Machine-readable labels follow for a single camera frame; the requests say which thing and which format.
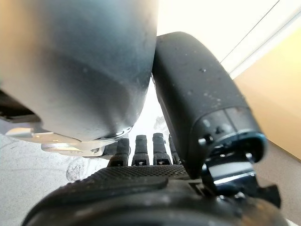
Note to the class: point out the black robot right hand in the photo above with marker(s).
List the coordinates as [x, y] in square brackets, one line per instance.
[192, 94]

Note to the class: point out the white counter cabinet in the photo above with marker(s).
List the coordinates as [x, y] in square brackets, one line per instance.
[211, 21]

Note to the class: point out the white tall cabinet panel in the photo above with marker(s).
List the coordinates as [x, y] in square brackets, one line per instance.
[270, 40]

